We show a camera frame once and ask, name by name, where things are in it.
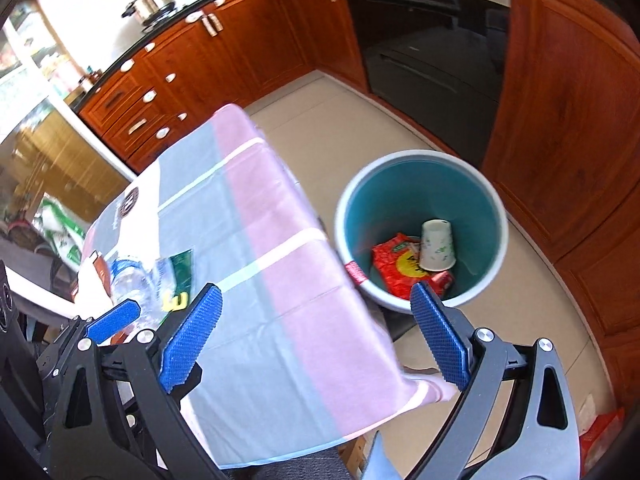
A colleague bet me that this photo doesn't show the teal trash bin white rim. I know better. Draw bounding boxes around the teal trash bin white rim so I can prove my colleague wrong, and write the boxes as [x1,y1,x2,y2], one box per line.
[334,150,510,313]

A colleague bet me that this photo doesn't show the black built-in oven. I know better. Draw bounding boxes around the black built-in oven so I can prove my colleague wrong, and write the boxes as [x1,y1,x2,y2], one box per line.
[345,0,511,168]

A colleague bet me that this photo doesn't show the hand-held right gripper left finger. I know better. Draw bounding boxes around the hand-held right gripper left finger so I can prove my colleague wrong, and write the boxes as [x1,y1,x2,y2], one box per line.
[47,284,226,480]

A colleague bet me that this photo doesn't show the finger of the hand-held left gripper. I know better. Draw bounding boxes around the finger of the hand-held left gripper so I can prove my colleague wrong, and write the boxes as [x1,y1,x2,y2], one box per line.
[37,299,142,378]

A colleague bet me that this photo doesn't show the red plastic bag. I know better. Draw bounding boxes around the red plastic bag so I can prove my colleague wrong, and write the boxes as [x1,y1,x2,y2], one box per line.
[585,407,626,461]

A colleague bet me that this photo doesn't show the white paper cup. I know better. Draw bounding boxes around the white paper cup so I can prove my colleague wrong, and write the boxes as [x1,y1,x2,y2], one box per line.
[419,219,457,272]

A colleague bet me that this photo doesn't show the red snack packet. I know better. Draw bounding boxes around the red snack packet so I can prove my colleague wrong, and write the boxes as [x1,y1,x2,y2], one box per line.
[372,232,432,300]

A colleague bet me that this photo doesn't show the small red wrapper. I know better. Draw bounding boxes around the small red wrapper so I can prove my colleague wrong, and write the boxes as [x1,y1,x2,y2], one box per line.
[430,270,456,296]

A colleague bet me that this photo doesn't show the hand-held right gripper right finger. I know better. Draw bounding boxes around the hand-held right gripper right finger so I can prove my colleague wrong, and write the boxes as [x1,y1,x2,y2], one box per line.
[405,282,581,480]

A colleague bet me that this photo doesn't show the pink grey striped tablecloth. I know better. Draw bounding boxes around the pink grey striped tablecloth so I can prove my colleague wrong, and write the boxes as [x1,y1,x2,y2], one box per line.
[75,104,458,471]

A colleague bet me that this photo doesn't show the glass display cabinet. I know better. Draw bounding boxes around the glass display cabinet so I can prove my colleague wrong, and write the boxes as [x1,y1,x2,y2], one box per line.
[0,0,138,241]

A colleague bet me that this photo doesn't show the tall wooden cabinet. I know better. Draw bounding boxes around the tall wooden cabinet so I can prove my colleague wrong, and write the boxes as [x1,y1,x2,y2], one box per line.
[482,0,640,401]

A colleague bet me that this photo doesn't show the wooden kitchen base cabinets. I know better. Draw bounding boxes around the wooden kitchen base cabinets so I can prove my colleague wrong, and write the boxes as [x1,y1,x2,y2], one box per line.
[77,0,371,173]

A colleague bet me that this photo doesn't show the clear plastic bottle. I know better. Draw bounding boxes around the clear plastic bottle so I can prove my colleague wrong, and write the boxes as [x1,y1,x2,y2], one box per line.
[107,257,173,322]

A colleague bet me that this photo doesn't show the green white plastic bag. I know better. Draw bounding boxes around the green white plastic bag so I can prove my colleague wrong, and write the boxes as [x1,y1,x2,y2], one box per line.
[35,197,93,267]

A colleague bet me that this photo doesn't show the green silver snack packet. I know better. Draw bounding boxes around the green silver snack packet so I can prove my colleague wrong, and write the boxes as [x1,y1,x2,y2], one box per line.
[155,249,197,312]

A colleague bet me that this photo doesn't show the black kitchen countertop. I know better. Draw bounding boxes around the black kitchen countertop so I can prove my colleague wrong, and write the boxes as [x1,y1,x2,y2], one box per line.
[70,0,351,106]

